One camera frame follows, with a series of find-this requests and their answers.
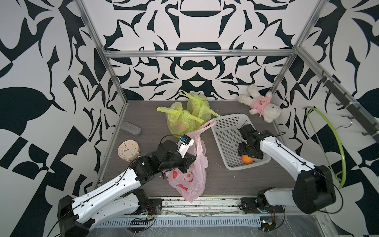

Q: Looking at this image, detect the orange peach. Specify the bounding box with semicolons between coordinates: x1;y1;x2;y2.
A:
241;155;254;165

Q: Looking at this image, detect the pink plastic bag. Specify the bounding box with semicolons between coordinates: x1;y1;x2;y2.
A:
165;119;216;203

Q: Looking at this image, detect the white plastic basket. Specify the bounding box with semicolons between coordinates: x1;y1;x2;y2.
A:
211;114;271;170

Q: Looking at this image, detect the green plastic bag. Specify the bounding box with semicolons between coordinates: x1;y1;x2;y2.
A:
179;90;220;130
157;102;204;135

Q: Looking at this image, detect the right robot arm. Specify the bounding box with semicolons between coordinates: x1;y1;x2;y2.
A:
238;124;336;214

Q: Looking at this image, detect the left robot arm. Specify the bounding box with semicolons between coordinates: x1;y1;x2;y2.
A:
57;135;196;237

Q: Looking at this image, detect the white plush bunny pink shirt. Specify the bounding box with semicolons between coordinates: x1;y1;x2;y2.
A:
237;85;281;123

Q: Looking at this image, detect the small round clock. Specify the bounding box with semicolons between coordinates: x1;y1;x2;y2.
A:
117;140;140;162

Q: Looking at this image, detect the grey oval stone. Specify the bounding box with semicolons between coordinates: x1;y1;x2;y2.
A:
120;121;142;136

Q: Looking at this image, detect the green hoop hanger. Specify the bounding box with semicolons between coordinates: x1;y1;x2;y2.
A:
304;106;347;189

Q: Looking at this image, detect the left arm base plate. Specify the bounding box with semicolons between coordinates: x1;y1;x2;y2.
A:
147;198;163;215

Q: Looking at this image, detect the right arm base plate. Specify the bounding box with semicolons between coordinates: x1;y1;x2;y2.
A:
239;196;284;214

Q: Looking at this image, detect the black wall hook rack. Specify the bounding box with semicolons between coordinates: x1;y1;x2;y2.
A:
318;70;379;143

